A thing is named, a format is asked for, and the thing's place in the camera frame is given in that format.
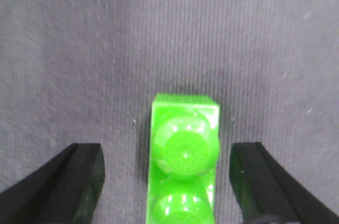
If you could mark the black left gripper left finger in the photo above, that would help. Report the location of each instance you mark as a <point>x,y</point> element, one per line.
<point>66,189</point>

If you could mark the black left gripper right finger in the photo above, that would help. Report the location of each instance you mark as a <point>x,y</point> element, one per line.
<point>267,193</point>

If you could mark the green toy block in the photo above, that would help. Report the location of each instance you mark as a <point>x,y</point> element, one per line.
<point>183,153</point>

